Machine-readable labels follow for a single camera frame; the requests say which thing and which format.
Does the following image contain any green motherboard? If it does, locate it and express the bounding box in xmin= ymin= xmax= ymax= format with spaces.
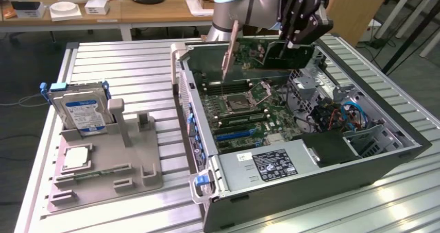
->
xmin=198 ymin=73 xmax=302 ymax=155

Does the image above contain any red wire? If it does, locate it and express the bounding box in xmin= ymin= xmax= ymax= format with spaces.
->
xmin=328 ymin=109 xmax=344 ymax=130

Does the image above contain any grey power supply unit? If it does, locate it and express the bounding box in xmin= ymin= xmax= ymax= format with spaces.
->
xmin=217 ymin=140 xmax=322 ymax=191

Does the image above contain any CPU socket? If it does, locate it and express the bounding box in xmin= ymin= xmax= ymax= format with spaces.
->
xmin=225 ymin=93 xmax=257 ymax=112

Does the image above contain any orange object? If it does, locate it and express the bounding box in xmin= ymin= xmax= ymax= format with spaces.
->
xmin=1 ymin=5 xmax=17 ymax=19

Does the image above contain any metal drive cage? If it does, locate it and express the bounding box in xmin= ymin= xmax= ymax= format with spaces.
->
xmin=286 ymin=49 xmax=344 ymax=115

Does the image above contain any white table frame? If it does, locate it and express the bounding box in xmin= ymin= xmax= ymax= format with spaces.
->
xmin=373 ymin=0 xmax=440 ymax=58

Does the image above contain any white paper stack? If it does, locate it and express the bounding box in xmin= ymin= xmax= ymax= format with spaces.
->
xmin=185 ymin=0 xmax=216 ymax=17

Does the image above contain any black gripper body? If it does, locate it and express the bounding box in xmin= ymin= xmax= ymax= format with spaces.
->
xmin=277 ymin=0 xmax=341 ymax=36

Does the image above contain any blue expansion slot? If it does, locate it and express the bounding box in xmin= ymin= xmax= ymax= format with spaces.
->
xmin=214 ymin=129 xmax=257 ymax=142

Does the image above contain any grey parts rack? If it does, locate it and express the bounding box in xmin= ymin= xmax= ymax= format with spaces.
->
xmin=46 ymin=98 xmax=164 ymax=213

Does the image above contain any hard disk with blue label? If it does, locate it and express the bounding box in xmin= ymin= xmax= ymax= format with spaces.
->
xmin=40 ymin=80 xmax=114 ymax=137

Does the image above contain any silver CPU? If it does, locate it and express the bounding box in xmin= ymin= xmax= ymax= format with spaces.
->
xmin=64 ymin=147 xmax=90 ymax=170

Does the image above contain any green RAM stick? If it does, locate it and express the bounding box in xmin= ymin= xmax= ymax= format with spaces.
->
xmin=73 ymin=170 xmax=120 ymax=181

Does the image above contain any wooden desk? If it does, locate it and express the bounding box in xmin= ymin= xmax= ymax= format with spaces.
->
xmin=0 ymin=0 xmax=309 ymax=40

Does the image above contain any grey floor cable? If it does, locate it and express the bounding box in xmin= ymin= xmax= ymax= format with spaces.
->
xmin=0 ymin=93 xmax=49 ymax=107

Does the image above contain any installed RAM stick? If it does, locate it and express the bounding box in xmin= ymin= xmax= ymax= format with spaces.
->
xmin=218 ymin=114 xmax=265 ymax=127

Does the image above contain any black open PC case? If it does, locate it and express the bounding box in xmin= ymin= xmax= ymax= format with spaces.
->
xmin=169 ymin=37 xmax=433 ymax=233

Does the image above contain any small white box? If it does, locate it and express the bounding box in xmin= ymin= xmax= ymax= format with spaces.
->
xmin=84 ymin=0 xmax=110 ymax=15

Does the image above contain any green graphics card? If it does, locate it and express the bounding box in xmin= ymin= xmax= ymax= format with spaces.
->
xmin=221 ymin=20 xmax=316 ymax=83

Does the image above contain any blue wire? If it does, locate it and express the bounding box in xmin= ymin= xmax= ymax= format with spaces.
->
xmin=341 ymin=101 xmax=370 ymax=130

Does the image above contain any white box with black top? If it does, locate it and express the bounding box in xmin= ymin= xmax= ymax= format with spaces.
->
xmin=9 ymin=1 xmax=48 ymax=19

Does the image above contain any wooden cabinet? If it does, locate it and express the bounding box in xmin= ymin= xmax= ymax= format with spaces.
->
xmin=292 ymin=0 xmax=392 ymax=47

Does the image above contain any metal socket cover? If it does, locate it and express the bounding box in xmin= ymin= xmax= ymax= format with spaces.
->
xmin=248 ymin=80 xmax=274 ymax=106

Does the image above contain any white round dish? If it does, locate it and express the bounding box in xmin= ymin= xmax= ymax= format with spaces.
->
xmin=49 ymin=2 xmax=82 ymax=22

